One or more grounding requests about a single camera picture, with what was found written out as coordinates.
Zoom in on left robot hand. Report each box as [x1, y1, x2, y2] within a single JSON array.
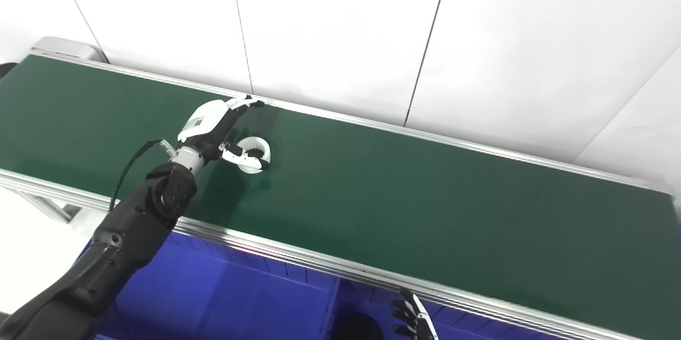
[[177, 94, 267, 170]]

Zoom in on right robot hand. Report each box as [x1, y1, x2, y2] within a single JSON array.
[[389, 288, 440, 340]]

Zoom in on white plastic ring part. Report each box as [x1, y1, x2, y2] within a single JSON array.
[[234, 137, 272, 175]]

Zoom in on black round flanged part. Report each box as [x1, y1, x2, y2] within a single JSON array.
[[334, 312, 385, 340]]

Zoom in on blue bin with black part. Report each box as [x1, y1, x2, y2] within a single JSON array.
[[326, 279, 591, 340]]

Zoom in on green conveyor belt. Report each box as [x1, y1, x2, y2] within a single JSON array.
[[0, 37, 681, 340]]

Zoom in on empty blue plastic bin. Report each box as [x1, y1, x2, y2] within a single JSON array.
[[80, 231, 341, 340]]

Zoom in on aluminium conveyor support leg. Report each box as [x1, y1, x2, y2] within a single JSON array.
[[21, 191, 86, 225]]

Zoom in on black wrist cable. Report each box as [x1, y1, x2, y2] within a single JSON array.
[[108, 139, 177, 213]]

